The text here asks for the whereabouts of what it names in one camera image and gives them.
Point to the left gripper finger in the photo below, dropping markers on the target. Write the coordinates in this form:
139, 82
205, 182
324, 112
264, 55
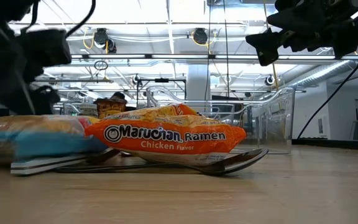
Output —
2, 93
43, 99

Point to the orange chicken ramen pack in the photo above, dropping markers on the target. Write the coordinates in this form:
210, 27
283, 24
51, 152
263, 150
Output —
166, 140

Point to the distant black rig frame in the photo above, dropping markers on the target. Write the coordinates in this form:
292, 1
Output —
162, 80

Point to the silver air duct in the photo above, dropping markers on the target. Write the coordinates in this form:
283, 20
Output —
322, 73

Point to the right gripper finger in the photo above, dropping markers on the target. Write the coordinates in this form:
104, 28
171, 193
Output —
297, 21
267, 46

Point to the clear plastic bin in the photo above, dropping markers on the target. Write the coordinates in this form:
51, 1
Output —
275, 124

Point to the black metal spoon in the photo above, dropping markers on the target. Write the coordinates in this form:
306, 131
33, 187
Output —
228, 166

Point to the person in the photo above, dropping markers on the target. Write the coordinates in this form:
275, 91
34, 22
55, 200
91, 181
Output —
118, 95

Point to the white pillar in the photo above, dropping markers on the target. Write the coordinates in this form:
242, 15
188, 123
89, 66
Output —
197, 81

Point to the long ceiling light rail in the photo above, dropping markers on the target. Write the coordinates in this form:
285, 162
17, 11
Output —
120, 56

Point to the blue less-sodium ramen pack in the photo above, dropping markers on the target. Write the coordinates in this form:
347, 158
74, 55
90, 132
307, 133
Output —
42, 146

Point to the taco seasoning mix packet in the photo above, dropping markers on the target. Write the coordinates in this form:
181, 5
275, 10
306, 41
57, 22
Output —
110, 109

